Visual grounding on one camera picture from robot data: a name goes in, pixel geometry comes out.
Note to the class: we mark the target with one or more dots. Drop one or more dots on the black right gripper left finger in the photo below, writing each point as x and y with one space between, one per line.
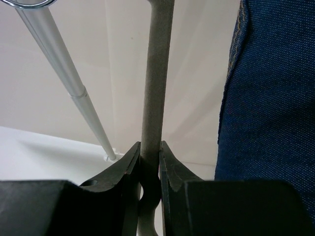
104 205

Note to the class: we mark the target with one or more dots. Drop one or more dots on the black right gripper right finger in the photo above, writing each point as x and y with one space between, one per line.
195 207

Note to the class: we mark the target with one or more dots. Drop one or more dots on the silver wire hanger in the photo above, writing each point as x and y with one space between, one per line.
154 98

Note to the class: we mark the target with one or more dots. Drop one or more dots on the dark blue denim trousers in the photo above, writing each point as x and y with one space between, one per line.
267 117

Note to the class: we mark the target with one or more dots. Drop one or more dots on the white clothes rack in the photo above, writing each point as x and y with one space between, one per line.
44 30

